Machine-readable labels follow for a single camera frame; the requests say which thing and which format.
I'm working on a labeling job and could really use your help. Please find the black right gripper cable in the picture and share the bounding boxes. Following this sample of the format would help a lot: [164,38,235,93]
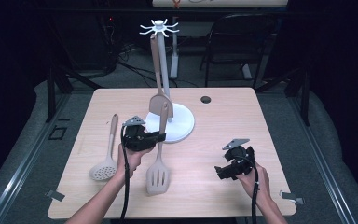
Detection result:
[239,155,260,224]

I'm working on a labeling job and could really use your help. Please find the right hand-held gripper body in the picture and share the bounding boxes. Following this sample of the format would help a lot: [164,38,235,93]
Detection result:
[222,138,257,178]

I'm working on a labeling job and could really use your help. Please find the aluminium floor rail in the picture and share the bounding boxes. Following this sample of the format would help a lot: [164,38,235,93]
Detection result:
[0,92,73,224]
[287,92,357,224]

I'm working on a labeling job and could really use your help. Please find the white table foot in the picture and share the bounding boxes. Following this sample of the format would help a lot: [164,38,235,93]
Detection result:
[241,63,254,81]

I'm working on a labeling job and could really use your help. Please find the grey table bracket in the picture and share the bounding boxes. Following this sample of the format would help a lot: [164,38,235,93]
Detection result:
[279,190,306,205]
[45,189,66,203]

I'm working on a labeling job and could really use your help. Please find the white table leg post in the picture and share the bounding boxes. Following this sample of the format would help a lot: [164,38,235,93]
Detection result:
[169,17,180,80]

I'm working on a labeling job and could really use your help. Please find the person's left hand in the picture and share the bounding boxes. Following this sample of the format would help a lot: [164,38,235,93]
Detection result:
[116,146,155,183]

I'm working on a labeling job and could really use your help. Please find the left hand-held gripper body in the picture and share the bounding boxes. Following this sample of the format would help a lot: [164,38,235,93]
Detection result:
[120,115,160,152]

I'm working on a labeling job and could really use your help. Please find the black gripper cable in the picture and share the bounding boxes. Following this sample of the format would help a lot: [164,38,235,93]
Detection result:
[239,155,260,224]
[118,125,131,224]

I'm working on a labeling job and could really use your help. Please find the black chair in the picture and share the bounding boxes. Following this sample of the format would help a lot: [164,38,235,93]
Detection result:
[199,13,279,90]

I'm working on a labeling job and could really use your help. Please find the dark equipment with red light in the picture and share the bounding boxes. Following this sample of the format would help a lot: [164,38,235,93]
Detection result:
[52,0,119,71]

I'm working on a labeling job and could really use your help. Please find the beige perforated skimmer spoon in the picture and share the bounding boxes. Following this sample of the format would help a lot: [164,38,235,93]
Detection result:
[88,113,119,181]

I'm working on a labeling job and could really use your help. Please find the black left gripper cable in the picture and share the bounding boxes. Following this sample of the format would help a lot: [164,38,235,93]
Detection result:
[118,125,131,224]

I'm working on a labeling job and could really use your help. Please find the white utensil rack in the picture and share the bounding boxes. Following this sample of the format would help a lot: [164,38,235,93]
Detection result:
[139,18,196,144]

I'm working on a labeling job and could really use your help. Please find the beige slotted spatula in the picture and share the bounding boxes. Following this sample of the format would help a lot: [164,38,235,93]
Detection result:
[145,102,172,196]

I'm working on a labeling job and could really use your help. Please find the person's right hand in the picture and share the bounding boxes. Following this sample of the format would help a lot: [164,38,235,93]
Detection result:
[236,164,276,209]

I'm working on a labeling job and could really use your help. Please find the black floor cables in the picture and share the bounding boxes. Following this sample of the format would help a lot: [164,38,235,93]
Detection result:
[117,43,200,89]

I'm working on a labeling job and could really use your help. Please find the black metal frame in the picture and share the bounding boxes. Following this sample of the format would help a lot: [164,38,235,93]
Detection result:
[255,66,311,127]
[45,64,103,123]

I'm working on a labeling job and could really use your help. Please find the beige solid spatula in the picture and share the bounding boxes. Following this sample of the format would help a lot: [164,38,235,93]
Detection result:
[148,33,174,119]

